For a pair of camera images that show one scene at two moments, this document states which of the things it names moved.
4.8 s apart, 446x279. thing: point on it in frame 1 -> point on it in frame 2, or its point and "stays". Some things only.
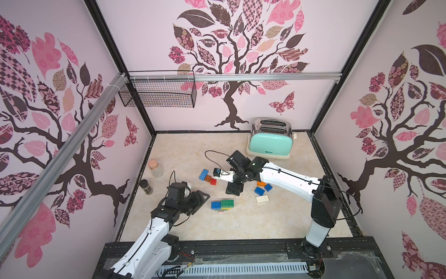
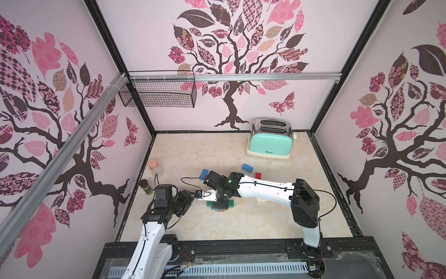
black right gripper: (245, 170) -> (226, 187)
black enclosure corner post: (356, 56) stays
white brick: (262, 198) stays
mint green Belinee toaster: (271, 138) stays
